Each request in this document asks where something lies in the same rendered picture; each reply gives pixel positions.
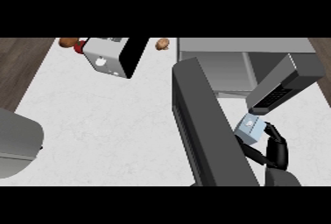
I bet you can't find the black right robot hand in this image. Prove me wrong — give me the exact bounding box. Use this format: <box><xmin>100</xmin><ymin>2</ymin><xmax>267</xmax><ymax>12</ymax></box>
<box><xmin>235</xmin><ymin>121</ymin><xmax>290</xmax><ymax>171</ymax></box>

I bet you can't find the pale blue milk carton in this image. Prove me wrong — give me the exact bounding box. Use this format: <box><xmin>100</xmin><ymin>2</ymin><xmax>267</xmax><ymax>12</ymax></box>
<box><xmin>232</xmin><ymin>113</ymin><xmax>264</xmax><ymax>147</ymax></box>

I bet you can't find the dark grey microwave door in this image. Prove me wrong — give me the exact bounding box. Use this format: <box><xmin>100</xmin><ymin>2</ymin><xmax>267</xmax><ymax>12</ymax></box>
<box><xmin>170</xmin><ymin>57</ymin><xmax>261</xmax><ymax>187</ymax></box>

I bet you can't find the grey microwave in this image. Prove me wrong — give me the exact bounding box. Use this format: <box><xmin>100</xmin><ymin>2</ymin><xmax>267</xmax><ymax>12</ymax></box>
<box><xmin>176</xmin><ymin>37</ymin><xmax>326</xmax><ymax>116</ymax></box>

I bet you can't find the brown bread roll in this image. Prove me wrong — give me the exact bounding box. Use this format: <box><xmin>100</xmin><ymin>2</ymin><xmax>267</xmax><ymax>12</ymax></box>
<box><xmin>56</xmin><ymin>37</ymin><xmax>80</xmax><ymax>49</ymax></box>
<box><xmin>155</xmin><ymin>38</ymin><xmax>171</xmax><ymax>52</ymax></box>

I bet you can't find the silver and black toaster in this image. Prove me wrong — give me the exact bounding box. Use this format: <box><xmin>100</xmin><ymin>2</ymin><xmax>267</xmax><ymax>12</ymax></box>
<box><xmin>81</xmin><ymin>37</ymin><xmax>151</xmax><ymax>80</ymax></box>

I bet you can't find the red round object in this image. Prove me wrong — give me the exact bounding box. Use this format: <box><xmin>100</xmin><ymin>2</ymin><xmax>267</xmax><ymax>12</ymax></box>
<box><xmin>72</xmin><ymin>39</ymin><xmax>89</xmax><ymax>55</ymax></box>

